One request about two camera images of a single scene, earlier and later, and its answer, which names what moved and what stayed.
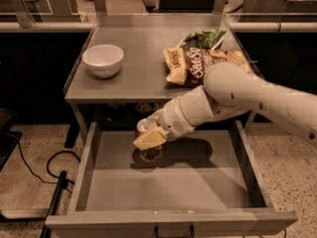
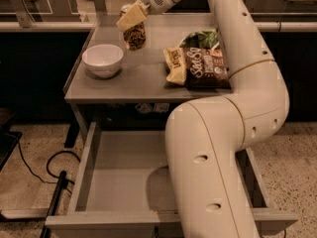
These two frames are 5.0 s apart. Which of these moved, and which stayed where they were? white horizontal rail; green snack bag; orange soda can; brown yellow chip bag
Moved: orange soda can
Stayed: white horizontal rail; green snack bag; brown yellow chip bag
